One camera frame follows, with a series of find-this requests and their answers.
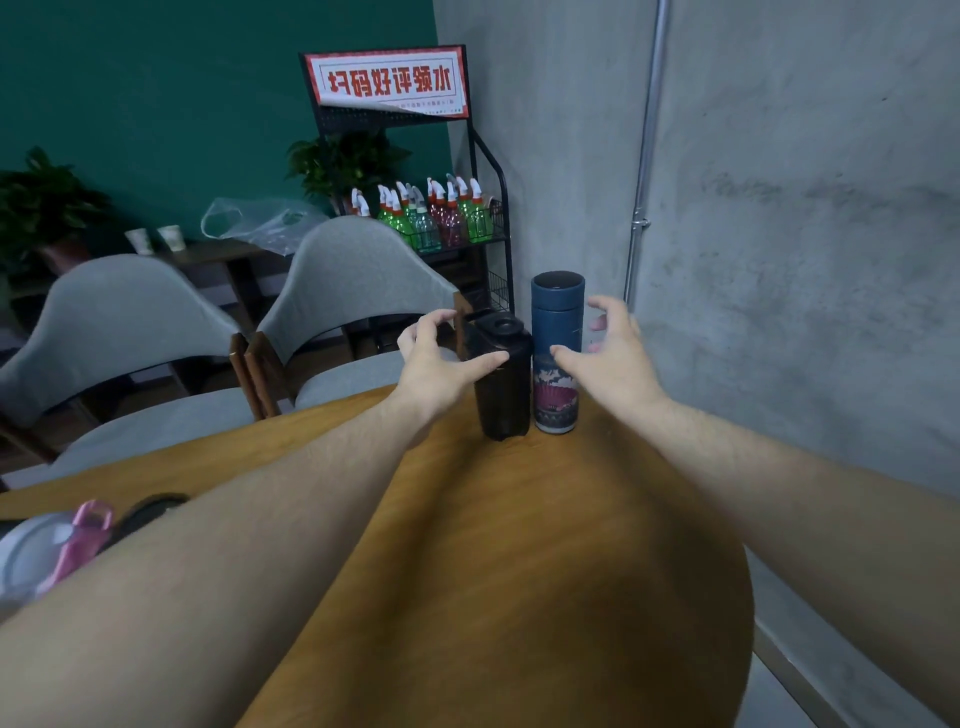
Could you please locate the row of coloured spray bottles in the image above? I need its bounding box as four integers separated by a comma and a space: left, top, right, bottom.
348, 174, 496, 253

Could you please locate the grey upholstered wooden chair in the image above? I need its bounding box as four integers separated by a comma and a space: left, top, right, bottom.
242, 216, 475, 415
0, 253, 264, 483

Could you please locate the black tumbler bottle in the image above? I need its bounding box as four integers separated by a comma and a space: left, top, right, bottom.
464, 311, 536, 442

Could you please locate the grey metal wall pipe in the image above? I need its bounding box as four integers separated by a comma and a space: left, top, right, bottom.
621, 0, 672, 310

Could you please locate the green potted plant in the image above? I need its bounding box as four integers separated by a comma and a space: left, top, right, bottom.
0, 145, 115, 280
285, 130, 414, 216

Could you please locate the person's left forearm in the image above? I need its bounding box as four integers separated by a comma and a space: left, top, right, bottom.
0, 393, 451, 728

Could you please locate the clear plastic bag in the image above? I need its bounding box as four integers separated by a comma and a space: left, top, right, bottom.
199, 196, 332, 258

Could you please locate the person's right hand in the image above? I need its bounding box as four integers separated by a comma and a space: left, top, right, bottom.
550, 294, 671, 426

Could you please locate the red and white sign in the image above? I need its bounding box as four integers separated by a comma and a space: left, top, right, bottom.
303, 45, 472, 122

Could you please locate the person's right forearm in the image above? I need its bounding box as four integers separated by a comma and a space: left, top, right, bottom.
613, 393, 960, 727

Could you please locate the blue patterned thermos bottle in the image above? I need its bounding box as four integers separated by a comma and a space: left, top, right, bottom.
530, 270, 587, 436

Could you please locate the white bottle with pink loop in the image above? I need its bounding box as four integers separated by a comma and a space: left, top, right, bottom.
0, 499, 116, 625

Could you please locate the person's left hand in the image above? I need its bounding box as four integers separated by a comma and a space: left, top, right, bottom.
390, 308, 512, 438

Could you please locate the black metal display rack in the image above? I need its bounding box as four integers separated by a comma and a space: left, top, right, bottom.
299, 45, 518, 355

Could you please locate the dark wooden side table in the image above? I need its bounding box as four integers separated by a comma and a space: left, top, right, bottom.
0, 237, 295, 331

